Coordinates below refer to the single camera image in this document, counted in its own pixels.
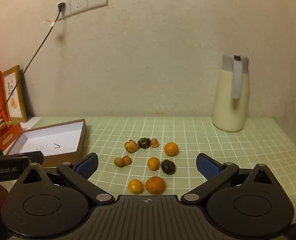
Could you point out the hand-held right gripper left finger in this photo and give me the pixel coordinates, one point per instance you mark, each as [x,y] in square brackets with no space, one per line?
[87,166]

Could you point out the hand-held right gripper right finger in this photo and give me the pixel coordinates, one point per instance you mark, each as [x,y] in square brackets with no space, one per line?
[208,166]

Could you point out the white shallow cardboard box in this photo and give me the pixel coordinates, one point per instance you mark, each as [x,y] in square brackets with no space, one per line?
[50,136]

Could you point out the small pale round fruit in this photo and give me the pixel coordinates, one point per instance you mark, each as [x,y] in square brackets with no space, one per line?
[118,162]

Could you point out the small lumpy orange dried fruit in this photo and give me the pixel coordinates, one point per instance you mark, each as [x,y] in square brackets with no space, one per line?
[127,160]

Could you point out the mandarin orange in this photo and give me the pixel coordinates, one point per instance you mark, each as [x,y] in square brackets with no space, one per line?
[135,186]
[171,149]
[153,163]
[155,185]

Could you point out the brown pastry piece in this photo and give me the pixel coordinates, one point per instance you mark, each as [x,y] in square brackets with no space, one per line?
[154,142]

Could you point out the red open gift box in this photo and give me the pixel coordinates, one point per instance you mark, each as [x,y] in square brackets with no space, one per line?
[9,135]

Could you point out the green checked tablecloth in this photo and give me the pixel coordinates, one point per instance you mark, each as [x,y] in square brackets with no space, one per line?
[188,130]

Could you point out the wooden framed calligraphy picture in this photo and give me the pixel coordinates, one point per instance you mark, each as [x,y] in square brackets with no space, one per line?
[14,92]

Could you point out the cream thermos jug grey lid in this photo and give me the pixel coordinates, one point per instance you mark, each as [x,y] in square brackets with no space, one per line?
[230,100]

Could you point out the black power plug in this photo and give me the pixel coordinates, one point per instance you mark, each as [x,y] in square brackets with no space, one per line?
[61,7]

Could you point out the white wall socket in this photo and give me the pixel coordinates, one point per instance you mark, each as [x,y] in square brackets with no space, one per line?
[79,3]
[67,13]

